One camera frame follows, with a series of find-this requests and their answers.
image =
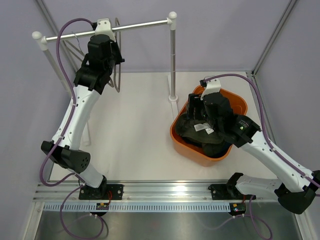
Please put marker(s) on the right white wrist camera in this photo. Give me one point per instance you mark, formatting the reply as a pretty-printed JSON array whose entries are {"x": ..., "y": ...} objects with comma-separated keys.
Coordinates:
[{"x": 211, "y": 85}]

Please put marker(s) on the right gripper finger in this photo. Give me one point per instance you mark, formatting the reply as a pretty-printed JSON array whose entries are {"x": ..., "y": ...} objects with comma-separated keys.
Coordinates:
[
  {"x": 200, "y": 109},
  {"x": 191, "y": 105}
]

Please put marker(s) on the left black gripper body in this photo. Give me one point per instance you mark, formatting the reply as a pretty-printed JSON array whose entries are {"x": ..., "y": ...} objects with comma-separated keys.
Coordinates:
[{"x": 114, "y": 59}]

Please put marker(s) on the orange plastic basket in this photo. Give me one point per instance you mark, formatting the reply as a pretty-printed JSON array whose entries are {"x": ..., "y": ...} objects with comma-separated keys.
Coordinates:
[{"x": 196, "y": 154}]

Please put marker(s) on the grey hanger with metal hook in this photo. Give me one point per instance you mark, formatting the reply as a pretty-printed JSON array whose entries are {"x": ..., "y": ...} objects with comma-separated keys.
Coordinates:
[{"x": 75, "y": 50}]

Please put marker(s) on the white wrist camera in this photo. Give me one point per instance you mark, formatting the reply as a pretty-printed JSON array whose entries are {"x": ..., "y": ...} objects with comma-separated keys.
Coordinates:
[
  {"x": 104, "y": 28},
  {"x": 211, "y": 85}
]

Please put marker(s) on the white slotted cable duct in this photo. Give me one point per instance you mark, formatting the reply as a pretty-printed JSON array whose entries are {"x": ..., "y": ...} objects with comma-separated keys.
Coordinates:
[{"x": 148, "y": 207}]

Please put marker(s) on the aluminium mounting rail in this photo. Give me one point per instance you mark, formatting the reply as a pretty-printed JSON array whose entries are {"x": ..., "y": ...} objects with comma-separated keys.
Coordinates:
[{"x": 132, "y": 191}]

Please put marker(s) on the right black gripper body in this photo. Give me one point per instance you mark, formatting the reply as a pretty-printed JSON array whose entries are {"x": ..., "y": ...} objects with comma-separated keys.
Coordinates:
[{"x": 212, "y": 119}]

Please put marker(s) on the olive green shorts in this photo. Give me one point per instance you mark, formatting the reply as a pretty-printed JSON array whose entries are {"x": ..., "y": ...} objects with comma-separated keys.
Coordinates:
[{"x": 209, "y": 141}]

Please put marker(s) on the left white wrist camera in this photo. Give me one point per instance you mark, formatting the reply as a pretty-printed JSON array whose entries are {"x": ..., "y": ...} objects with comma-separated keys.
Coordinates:
[{"x": 104, "y": 28}]

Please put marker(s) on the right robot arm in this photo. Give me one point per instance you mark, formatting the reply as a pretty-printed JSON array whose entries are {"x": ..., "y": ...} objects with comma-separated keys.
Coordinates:
[{"x": 294, "y": 186}]

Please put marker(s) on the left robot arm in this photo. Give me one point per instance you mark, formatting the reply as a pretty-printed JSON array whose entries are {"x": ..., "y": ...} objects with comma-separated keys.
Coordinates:
[{"x": 90, "y": 80}]

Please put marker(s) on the white clothes rack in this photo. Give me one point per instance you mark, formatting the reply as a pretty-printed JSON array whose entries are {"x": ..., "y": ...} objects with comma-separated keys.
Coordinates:
[{"x": 82, "y": 27}]

